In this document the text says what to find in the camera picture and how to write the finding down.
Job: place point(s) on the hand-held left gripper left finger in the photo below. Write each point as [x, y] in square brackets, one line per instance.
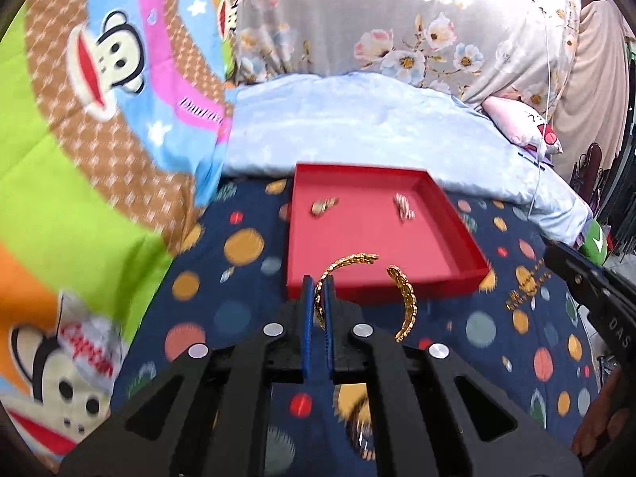
[308, 330]

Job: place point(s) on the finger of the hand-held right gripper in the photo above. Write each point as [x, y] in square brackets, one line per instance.
[571, 268]

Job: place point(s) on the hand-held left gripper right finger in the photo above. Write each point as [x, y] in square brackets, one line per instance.
[328, 330]

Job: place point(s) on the red tray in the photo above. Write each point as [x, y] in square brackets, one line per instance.
[377, 238]

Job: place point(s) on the person's right hand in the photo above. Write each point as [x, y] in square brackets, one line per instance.
[594, 427]

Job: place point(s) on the green packet with white mark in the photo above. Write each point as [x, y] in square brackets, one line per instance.
[595, 244]

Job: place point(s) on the dark blue planet print sheet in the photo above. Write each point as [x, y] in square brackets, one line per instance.
[238, 268]

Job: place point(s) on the black ornate metal chair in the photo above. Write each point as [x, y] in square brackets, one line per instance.
[591, 171]

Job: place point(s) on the gold earring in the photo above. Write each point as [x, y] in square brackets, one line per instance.
[323, 206]
[403, 207]

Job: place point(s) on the pink and white plush pillow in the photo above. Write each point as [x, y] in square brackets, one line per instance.
[521, 126]

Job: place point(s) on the beige hanging cloth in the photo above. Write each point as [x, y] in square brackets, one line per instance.
[596, 74]

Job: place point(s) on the light blue blanket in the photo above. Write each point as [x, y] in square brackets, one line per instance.
[372, 129]

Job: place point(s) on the cartoon monkey printed blanket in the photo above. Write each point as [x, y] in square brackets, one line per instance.
[94, 159]

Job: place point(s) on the grey floral blanket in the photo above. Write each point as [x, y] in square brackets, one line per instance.
[397, 20]

